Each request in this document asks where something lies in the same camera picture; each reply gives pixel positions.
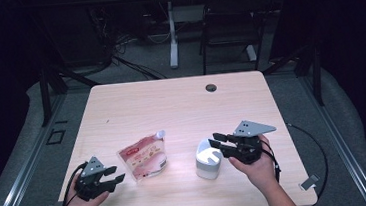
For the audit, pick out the red and white spouted pouch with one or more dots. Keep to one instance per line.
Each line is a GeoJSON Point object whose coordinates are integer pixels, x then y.
{"type": "Point", "coordinates": [145, 158]}

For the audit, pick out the black folding chair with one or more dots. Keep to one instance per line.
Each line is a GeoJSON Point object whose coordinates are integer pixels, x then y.
{"type": "Point", "coordinates": [235, 21]}

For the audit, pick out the white desk with metal legs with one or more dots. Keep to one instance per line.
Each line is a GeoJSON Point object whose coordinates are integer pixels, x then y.
{"type": "Point", "coordinates": [172, 33]}

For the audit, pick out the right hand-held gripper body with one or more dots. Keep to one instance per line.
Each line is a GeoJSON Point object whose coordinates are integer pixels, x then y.
{"type": "Point", "coordinates": [248, 149]}

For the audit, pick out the person's right hand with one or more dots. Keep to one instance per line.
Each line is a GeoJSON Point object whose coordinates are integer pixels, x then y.
{"type": "Point", "coordinates": [262, 171]}

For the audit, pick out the black metal stand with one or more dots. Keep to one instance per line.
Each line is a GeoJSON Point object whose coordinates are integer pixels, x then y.
{"type": "Point", "coordinates": [44, 95]}
{"type": "Point", "coordinates": [317, 77]}

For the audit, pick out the white container with hinged lid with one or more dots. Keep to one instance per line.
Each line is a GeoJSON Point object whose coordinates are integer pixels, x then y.
{"type": "Point", "coordinates": [208, 166]}

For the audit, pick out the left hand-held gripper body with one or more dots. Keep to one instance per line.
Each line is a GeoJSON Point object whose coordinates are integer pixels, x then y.
{"type": "Point", "coordinates": [93, 186]}

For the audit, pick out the aluminium floor rail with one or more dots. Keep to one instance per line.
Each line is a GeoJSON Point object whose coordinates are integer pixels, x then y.
{"type": "Point", "coordinates": [26, 167]}
{"type": "Point", "coordinates": [342, 146]}

